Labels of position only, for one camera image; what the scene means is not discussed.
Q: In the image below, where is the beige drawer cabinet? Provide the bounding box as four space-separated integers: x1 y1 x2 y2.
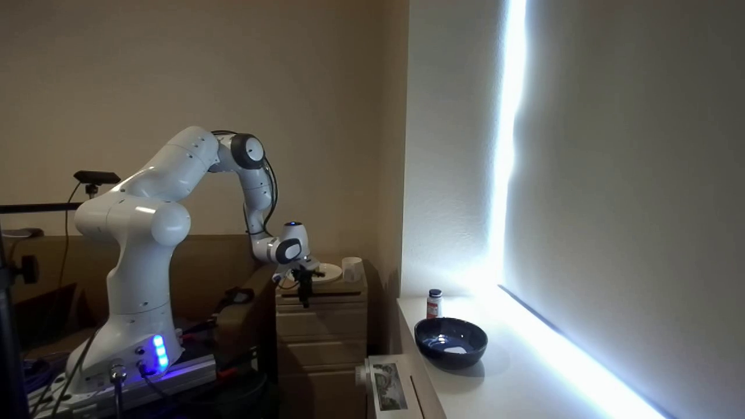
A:
275 279 367 419

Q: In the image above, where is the robot base with blue lights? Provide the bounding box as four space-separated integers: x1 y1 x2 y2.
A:
27 335 217 419

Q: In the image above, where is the cabinet drawer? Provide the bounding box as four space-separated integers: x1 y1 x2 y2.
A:
277 309 367 343

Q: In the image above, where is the white mug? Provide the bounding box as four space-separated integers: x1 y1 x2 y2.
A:
342 256 365 282

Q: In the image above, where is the small spice bottle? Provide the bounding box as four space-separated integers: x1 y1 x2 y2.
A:
426 288 442 320

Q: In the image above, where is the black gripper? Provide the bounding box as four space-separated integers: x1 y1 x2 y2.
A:
291 265 314 307

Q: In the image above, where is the black camera on stand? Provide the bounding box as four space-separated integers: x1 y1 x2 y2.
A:
75 169 122 196

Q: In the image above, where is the white plate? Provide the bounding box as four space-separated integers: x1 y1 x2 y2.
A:
311 264 342 285

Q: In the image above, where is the white radiator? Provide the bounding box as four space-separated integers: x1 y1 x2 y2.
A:
357 354 422 419

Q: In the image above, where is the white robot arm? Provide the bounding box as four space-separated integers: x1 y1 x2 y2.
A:
75 126 316 378

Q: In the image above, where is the dark blue bowl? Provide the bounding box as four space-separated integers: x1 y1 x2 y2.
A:
415 317 488 371

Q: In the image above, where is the brown cardboard box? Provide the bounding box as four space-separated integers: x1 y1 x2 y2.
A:
12 235 275 359

